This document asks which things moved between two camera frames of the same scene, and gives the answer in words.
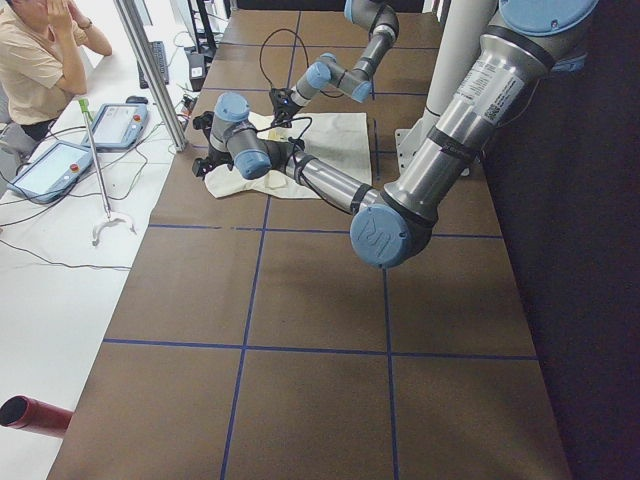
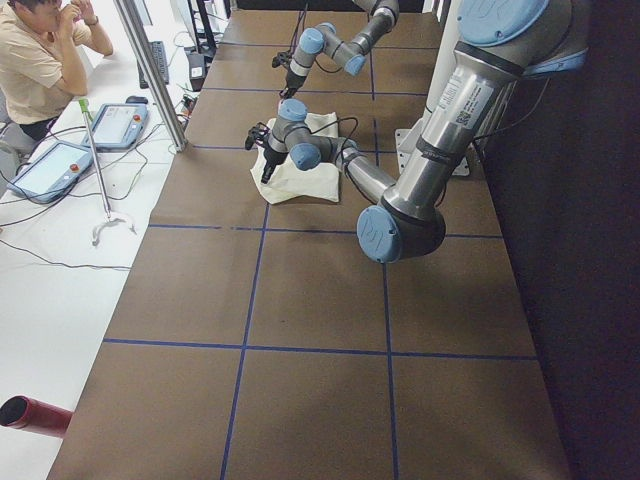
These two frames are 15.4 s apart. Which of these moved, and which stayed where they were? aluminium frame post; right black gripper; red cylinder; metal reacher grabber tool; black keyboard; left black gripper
Moved: left black gripper; right black gripper
Stayed: red cylinder; aluminium frame post; metal reacher grabber tool; black keyboard
